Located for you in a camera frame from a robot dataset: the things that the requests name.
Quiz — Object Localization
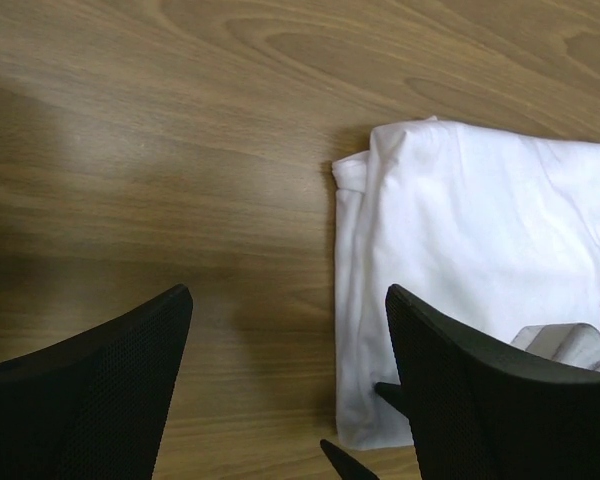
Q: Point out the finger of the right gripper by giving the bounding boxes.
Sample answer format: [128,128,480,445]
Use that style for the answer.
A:
[320,439,378,480]
[374,382,412,421]

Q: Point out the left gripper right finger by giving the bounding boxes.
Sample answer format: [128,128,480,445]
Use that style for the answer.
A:
[385,285,600,479]

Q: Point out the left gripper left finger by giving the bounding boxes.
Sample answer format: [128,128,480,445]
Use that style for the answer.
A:
[0,285,193,479]

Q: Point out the white t-shirt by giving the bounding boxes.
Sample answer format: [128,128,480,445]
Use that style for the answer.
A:
[332,118,600,450]

